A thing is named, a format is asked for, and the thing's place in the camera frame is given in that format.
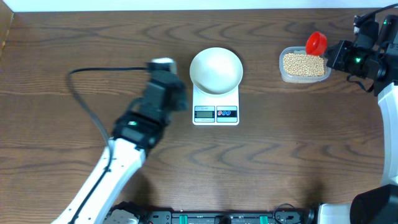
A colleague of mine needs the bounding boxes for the red plastic measuring scoop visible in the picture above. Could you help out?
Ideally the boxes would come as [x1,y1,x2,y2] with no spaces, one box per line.
[305,32,328,56]

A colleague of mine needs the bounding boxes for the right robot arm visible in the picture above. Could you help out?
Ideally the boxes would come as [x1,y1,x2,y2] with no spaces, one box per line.
[315,13,397,223]

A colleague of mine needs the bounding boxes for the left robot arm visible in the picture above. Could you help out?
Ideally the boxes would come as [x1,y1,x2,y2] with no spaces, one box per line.
[54,65,187,223]

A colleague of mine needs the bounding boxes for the white digital kitchen scale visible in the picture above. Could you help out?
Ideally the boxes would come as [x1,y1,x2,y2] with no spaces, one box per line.
[192,86,239,126]

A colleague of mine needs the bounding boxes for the white round bowl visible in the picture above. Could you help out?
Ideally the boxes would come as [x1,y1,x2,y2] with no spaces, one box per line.
[190,47,243,95]

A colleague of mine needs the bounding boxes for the clear plastic container of soybeans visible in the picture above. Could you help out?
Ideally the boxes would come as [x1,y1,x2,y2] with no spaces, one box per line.
[279,47,331,83]

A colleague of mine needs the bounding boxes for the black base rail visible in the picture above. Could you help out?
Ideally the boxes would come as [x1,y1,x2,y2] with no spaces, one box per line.
[102,202,318,224]

